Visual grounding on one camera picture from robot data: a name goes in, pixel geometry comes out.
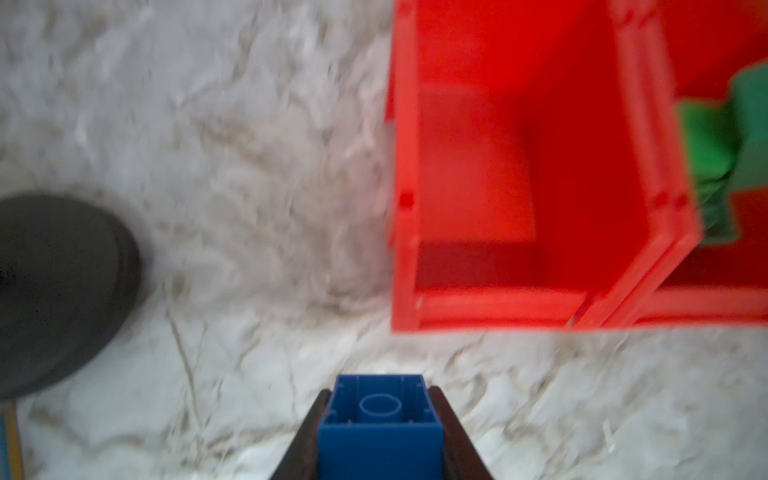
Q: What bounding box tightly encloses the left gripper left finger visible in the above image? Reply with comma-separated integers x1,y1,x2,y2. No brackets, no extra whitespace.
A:
270,389,332,480

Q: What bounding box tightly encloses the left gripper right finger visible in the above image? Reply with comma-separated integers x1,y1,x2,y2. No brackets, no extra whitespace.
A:
428,386,494,480

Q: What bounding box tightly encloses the small blue brick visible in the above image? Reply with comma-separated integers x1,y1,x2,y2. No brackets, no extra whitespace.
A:
317,374,444,480

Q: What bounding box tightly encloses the dark green long brick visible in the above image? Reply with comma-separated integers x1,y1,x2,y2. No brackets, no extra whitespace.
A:
695,179,740,246

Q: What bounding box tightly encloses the light green square brick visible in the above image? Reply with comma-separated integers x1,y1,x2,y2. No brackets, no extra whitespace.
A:
728,61,767,193

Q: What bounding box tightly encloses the left red bin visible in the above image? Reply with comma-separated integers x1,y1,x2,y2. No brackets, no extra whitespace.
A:
386,1,689,332

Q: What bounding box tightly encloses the red bin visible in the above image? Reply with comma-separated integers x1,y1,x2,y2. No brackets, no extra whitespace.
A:
606,1,767,328
386,1,689,332

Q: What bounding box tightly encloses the colourful small card box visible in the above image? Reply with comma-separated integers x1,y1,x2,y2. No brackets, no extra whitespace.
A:
0,402,25,480

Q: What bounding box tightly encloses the microphone on black stand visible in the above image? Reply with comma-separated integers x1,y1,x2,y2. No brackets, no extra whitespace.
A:
1,192,142,400

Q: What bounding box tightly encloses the middle red bin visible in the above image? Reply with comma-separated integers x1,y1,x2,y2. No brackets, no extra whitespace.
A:
606,1,767,328

